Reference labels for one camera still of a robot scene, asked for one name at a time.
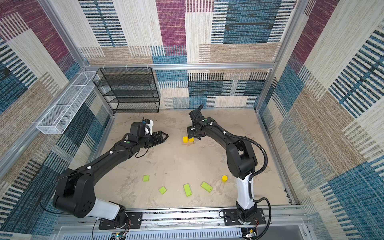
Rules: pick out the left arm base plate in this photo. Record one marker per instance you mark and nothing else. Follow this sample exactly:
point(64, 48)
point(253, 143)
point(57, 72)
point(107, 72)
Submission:
point(130, 220)

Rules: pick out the small green block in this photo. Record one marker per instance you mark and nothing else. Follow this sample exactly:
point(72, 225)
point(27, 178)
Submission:
point(162, 190)
point(146, 178)

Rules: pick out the long green block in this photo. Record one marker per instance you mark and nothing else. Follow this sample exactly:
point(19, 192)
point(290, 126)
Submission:
point(207, 187)
point(187, 190)

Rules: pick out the aluminium front rail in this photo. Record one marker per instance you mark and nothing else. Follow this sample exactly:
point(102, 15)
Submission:
point(287, 222)

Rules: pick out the black mesh wire shelf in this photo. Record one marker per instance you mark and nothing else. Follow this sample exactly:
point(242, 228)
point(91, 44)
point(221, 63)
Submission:
point(128, 90)

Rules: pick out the natural wood block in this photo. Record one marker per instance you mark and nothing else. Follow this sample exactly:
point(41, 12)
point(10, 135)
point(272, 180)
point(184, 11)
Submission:
point(188, 143)

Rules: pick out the yellow cylinder block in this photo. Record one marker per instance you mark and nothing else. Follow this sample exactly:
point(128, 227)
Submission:
point(224, 178)

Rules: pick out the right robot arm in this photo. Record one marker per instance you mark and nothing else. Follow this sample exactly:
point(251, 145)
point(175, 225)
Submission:
point(241, 161)

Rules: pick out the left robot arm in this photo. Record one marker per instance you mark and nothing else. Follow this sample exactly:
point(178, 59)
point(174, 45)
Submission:
point(75, 193)

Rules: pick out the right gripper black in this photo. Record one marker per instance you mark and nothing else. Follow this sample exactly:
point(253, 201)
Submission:
point(190, 133)

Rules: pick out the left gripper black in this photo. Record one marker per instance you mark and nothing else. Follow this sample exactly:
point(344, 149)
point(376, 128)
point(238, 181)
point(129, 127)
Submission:
point(158, 139)

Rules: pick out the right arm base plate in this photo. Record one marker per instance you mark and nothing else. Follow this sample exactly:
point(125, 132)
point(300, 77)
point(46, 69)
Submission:
point(233, 217)

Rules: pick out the white mesh wall basket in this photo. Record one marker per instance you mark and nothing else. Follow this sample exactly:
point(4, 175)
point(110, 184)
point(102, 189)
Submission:
point(60, 115)

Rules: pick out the small green block tilted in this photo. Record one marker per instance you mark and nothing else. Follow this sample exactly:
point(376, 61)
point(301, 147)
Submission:
point(162, 190)

